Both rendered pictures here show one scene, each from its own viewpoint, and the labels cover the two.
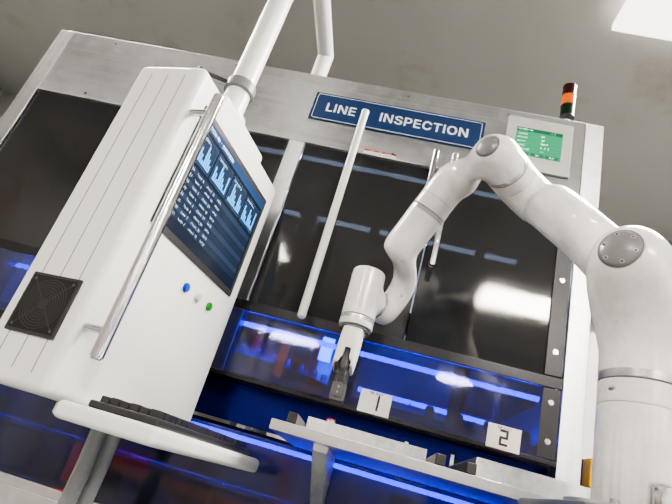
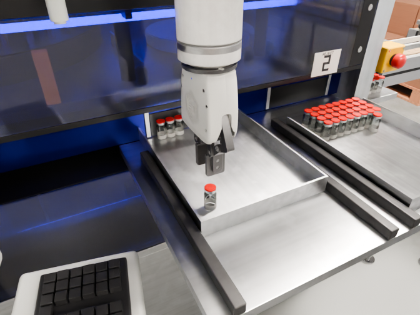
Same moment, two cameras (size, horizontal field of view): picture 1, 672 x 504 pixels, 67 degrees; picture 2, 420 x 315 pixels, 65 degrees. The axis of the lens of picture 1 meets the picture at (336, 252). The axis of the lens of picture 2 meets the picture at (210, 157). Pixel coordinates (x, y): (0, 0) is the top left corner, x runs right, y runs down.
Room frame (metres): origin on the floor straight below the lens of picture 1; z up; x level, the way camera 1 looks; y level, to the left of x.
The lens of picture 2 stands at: (0.85, 0.16, 1.28)
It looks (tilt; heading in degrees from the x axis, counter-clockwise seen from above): 34 degrees down; 324
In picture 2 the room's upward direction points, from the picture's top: straight up
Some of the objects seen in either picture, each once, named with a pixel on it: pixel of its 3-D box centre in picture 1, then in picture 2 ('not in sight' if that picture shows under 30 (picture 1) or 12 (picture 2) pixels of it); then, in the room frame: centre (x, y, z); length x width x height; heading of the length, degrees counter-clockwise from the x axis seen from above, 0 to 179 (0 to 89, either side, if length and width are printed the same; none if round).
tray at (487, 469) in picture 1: (521, 488); (380, 142); (1.14, -0.52, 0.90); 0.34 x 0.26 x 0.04; 170
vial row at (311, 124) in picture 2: not in sight; (337, 115); (1.27, -0.54, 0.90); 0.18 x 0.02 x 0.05; 80
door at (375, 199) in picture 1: (350, 233); not in sight; (1.44, -0.03, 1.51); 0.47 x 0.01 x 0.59; 81
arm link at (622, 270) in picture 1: (637, 307); not in sight; (0.71, -0.47, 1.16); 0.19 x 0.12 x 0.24; 130
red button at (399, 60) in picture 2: not in sight; (397, 60); (1.28, -0.80, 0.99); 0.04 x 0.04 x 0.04; 81
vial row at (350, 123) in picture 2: not in sight; (350, 123); (1.22, -0.53, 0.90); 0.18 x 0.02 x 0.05; 81
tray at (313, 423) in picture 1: (364, 447); (222, 155); (1.30, -0.20, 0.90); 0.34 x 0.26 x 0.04; 171
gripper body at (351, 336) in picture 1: (349, 348); (209, 94); (1.21, -0.10, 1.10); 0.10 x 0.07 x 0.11; 171
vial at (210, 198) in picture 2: not in sight; (210, 197); (1.21, -0.10, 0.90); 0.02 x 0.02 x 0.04
